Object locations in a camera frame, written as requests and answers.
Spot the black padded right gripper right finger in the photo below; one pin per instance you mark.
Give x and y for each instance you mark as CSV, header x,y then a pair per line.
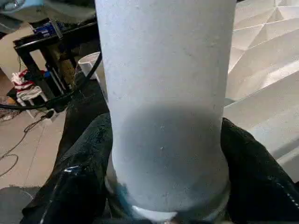
x,y
261,182

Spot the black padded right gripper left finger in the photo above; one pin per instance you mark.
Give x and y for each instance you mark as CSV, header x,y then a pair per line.
x,y
77,182

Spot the white plastic table top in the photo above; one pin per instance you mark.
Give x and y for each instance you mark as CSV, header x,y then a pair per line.
x,y
261,70

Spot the white plastic table leg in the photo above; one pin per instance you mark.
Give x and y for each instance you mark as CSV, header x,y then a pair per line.
x,y
163,70

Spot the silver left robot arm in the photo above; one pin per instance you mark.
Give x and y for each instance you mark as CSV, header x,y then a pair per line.
x,y
18,5

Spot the red and white bundle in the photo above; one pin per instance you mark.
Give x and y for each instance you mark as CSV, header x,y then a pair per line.
x,y
25,88

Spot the blue printed box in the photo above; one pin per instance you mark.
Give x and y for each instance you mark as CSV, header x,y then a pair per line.
x,y
46,29

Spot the black metal stand frame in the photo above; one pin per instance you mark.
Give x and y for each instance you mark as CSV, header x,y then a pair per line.
x,y
60,44

